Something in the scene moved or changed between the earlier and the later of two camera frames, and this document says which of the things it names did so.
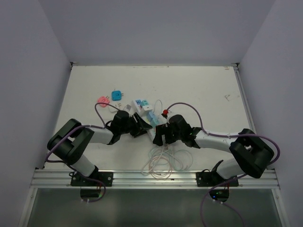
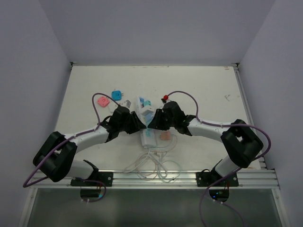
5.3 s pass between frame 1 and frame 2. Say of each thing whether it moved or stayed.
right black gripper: moved
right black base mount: stayed
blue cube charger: moved
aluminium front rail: stayed
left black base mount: stayed
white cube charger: moved
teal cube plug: moved
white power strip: moved
